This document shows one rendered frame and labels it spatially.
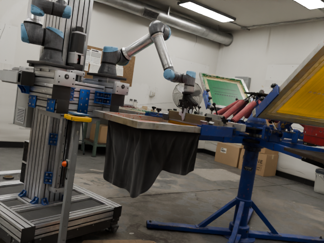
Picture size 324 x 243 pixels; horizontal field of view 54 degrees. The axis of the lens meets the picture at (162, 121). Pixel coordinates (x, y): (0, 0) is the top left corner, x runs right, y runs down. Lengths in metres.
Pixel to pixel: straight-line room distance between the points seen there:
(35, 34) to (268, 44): 5.65
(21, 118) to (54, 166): 0.48
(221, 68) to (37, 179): 6.03
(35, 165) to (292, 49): 5.46
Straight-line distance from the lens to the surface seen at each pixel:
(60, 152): 2.46
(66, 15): 2.03
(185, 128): 1.96
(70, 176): 2.07
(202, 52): 7.67
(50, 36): 2.23
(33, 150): 2.64
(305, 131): 1.84
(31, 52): 5.73
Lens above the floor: 1.12
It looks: 4 degrees down
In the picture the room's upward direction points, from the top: 8 degrees clockwise
